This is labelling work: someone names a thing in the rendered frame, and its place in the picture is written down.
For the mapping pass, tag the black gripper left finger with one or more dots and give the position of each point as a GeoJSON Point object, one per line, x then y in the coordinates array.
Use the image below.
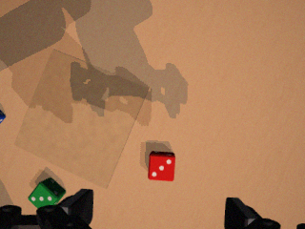
{"type": "Point", "coordinates": [76, 209]}

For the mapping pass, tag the tan square mat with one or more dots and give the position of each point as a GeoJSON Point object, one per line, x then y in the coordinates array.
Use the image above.
{"type": "Point", "coordinates": [80, 118]}

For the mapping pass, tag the blue die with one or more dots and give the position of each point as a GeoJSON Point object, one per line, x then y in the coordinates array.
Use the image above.
{"type": "Point", "coordinates": [2, 116]}

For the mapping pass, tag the green die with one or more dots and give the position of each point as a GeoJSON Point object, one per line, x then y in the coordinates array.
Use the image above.
{"type": "Point", "coordinates": [47, 192]}

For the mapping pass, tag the red die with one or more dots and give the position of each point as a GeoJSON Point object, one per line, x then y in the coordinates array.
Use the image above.
{"type": "Point", "coordinates": [161, 166]}

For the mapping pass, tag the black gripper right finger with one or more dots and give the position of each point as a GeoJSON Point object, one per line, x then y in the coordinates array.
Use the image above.
{"type": "Point", "coordinates": [236, 212]}

